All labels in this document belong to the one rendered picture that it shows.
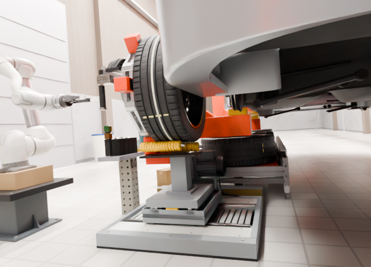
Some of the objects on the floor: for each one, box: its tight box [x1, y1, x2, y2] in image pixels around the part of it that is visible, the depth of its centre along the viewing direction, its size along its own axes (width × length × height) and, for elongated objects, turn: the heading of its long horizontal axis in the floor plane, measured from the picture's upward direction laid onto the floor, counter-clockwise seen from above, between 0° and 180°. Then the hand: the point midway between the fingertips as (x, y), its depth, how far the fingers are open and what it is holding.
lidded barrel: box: [91, 133, 114, 162], centre depth 621 cm, size 52×52×64 cm
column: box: [118, 157, 140, 215], centre depth 200 cm, size 10×10×42 cm
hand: (91, 97), depth 161 cm, fingers open, 13 cm apart
